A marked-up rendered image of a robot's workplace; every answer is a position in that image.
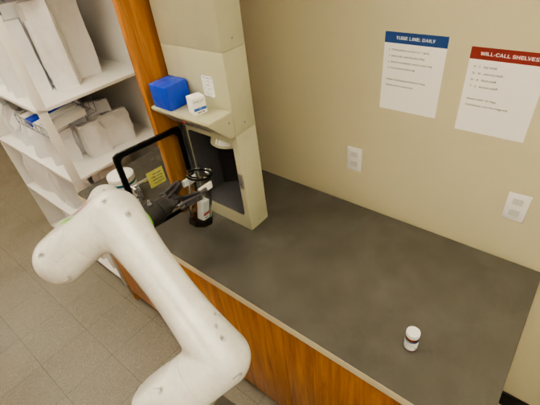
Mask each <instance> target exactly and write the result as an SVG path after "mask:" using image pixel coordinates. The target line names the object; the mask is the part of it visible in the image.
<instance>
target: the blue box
mask: <svg viewBox="0 0 540 405"><path fill-rule="evenodd" d="M149 89H150V91H151V94H152V97H153V102H154V105H155V106H156V107H159V108H163V109H165V110H168V111H171V112H172V111H174V110H175V109H177V108H180V107H182V106H183V105H185V104H187V102H186V96H188V95H190V93H189V89H188V86H187V82H186V79H184V78H181V77H177V76H171V75H168V76H165V77H162V78H161V79H159V80H155V81H154V82H152V83H150V84H149Z"/></svg>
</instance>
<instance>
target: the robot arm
mask: <svg viewBox="0 0 540 405"><path fill-rule="evenodd" d="M186 186H188V179H187V178H186V179H184V180H183V181H181V180H178V182H177V181H175V182H173V183H172V184H171V185H170V186H169V187H168V188H166V189H165V190H164V191H162V192H161V193H160V194H159V195H160V198H158V199H156V200H154V201H149V200H147V203H146V204H144V205H143V206H142V205H141V203H140V202H139V200H138V199H137V198H136V197H135V196H134V195H133V194H131V193H129V192H128V191H126V190H120V189H117V188H116V187H115V186H112V185H109V184H104V185H99V186H97V187H96V188H94V189H93V190H92V192H91V194H90V195H89V197H88V199H87V201H86V202H85V203H84V205H83V206H82V207H81V208H80V209H79V210H78V211H76V212H75V213H73V214H72V215H70V216H68V217H67V218H65V219H63V220H62V221H61V222H60V223H59V225H58V226H57V227H55V228H54V229H53V230H52V231H50V232H49V233H48V234H47V235H46V236H45V237H44V238H43V239H42V240H41V241H40V242H39V243H38V244H37V246H36V247H35V250H34V251H33V255H32V265H33V269H34V270H35V272H36V274H37V275H38V276H39V277H40V278H41V279H43V280H45V281H46V282H48V283H51V284H68V283H71V282H72V281H75V280H77V279H79V278H80V277H81V276H82V275H83V274H84V273H85V272H86V271H87V270H88V269H89V268H90V267H91V266H92V265H93V264H94V263H95V262H96V261H97V260H98V259H99V258H101V257H102V255H103V254H106V253H110V254H112V255H114V256H115V258H116V259H117V260H118V261H119V262H120V263H121V265H122V266H123V267H124V268H125V269H126V270H127V272H128V273H129V274H130V275H131V277H132V278H133V279H134V280H135V281H136V282H137V283H138V285H139V286H140V287H141V289H142V290H143V291H144V293H145V294H146V296H147V297H148V298H149V299H150V300H151V302H152V303H153V305H154V306H155V308H156V309H157V311H158V312H159V313H160V314H161V316H162V318H163V319H164V321H165V322H166V324H167V325H168V326H169V328H170V330H171V331H172V333H173V335H174V336H175V337H176V339H177V341H178V343H179V345H180V346H181V347H182V352H181V353H180V354H178V355H177V356H176V357H174V358H172V359H171V360H170V361H168V362H167V363H166V364H165V365H164V366H162V367H160V368H159V369H158V370H156V371H155V372H153V373H152V374H151V375H150V376H149V377H148V378H147V379H146V380H145V381H144V382H143V383H142V384H141V385H140V387H139V388H138V389H137V391H136V393H135V394H134V396H133V399H132V402H131V405H211V403H213V402H214V401H215V400H216V399H218V398H219V397H220V396H222V395H223V394H225V393H226V392H227V391H229V390H230V389H231V388H232V387H234V386H235V385H236V384H238V383H239V382H240V381H241V380H242V379H243V378H244V377H245V375H246V374H247V372H248V369H249V367H250V364H251V350H250V347H249V345H248V342H247V340H246V339H245V337H244V336H243V335H242V334H241V333H240V332H239V331H238V330H237V329H236V328H235V327H234V326H233V325H232V324H231V323H230V322H229V321H228V320H227V319H226V318H225V317H224V316H223V315H222V314H221V313H220V312H219V311H218V310H217V309H216V308H215V307H214V306H213V304H212V303H210V302H209V301H208V299H207V298H206V297H205V296H204V295H203V294H202V292H201V291H200V290H199V289H198V287H197V286H196V285H195V284H194V282H193V281H192V280H191V279H190V278H189V277H188V275H187V274H186V273H185V271H184V270H183V269H182V267H181V266H180V264H179V263H178V262H177V260H176V259H175V258H174V256H173V255H172V254H171V252H170V250H169V249H168V247H167V246H166V245H165V243H164V242H163V240H162V238H161V237H160V235H159V234H158V233H157V231H156V229H155V227H157V226H158V225H159V224H161V223H163V222H164V221H165V220H166V217H167V216H168V215H170V214H172V212H173V210H174V209H175V208H178V207H179V208H181V211H183V210H185V209H186V208H187V207H189V206H191V205H193V204H195V203H197V202H199V201H201V200H203V194H205V193H206V192H207V191H208V190H209V189H210V188H212V187H213V185H212V181H209V182H208V183H206V184H205V185H203V186H201V187H200V188H198V191H195V192H193V193H190V194H186V195H179V196H178V193H179V191H180V190H181V189H182V187H183V188H185V187H186ZM181 199H182V201H181Z"/></svg>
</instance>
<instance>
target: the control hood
mask: <svg viewBox="0 0 540 405"><path fill-rule="evenodd" d="M151 109H152V110H154V111H156V112H158V113H160V114H162V115H163V114H165V115H167V116H170V117H174V118H177V119H179V120H182V121H186V122H189V123H191V124H194V125H197V126H199V127H201V128H203V129H205V130H207V131H209V132H211V133H214V134H217V135H219V136H222V137H226V138H229V139H232V138H234V137H235V129H234V124H233V119H232V114H231V112H229V111H226V110H223V109H220V108H215V107H212V106H209V105H207V112H204V113H202V114H199V115H197V116H195V115H193V114H192V113H191V112H189V109H188V105H187V104H185V105H183V106H182V107H180V108H177V109H175V110H174V111H172V112H171V111H168V110H165V109H163V108H159V107H156V106H155V105H154V106H152V108H151ZM165 115H164V116H165Z"/></svg>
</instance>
